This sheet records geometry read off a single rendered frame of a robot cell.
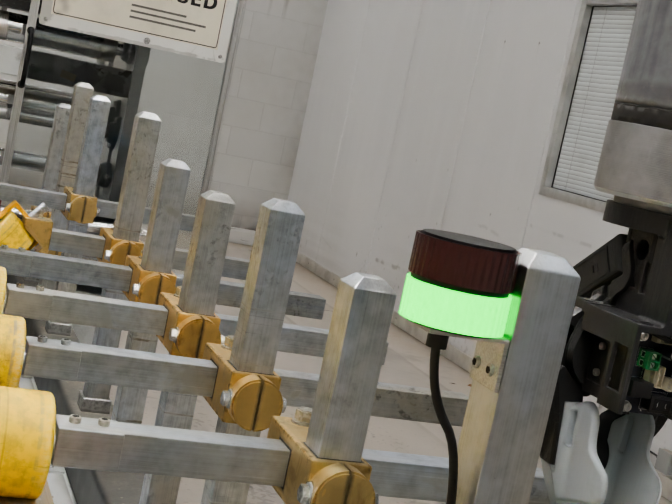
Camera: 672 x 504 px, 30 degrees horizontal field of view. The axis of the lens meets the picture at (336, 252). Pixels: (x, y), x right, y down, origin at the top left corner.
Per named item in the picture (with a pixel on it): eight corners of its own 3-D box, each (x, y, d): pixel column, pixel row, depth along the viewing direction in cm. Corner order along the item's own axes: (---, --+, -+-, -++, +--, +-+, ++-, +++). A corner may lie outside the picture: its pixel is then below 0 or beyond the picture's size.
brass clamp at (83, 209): (88, 215, 247) (92, 190, 246) (97, 226, 234) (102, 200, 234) (56, 210, 245) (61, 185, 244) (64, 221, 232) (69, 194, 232)
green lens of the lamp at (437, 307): (475, 318, 74) (483, 282, 74) (521, 343, 69) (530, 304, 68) (383, 304, 72) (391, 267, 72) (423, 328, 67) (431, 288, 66)
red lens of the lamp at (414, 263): (485, 277, 74) (493, 241, 74) (532, 299, 68) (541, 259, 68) (392, 262, 72) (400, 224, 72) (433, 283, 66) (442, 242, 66)
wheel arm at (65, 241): (269, 281, 205) (273, 263, 204) (274, 284, 202) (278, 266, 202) (44, 246, 192) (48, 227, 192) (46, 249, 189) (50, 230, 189)
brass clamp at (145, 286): (158, 295, 177) (165, 260, 177) (177, 316, 165) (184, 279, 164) (115, 288, 175) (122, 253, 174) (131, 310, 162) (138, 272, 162)
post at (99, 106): (63, 341, 243) (109, 96, 237) (65, 346, 239) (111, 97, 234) (45, 339, 241) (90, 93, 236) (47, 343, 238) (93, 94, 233)
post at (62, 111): (35, 309, 290) (72, 104, 284) (36, 312, 286) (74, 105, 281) (19, 307, 288) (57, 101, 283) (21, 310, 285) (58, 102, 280)
